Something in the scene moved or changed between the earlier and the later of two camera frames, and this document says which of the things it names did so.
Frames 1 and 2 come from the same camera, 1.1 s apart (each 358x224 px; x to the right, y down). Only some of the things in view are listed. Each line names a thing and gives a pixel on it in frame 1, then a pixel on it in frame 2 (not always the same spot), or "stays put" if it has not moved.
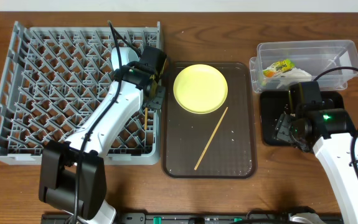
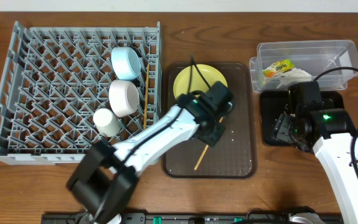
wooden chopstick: x=210 y=139 stays put
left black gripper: x=155 y=99 to x=213 y=135
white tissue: x=293 y=76 stays put
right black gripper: x=284 y=128 stays put
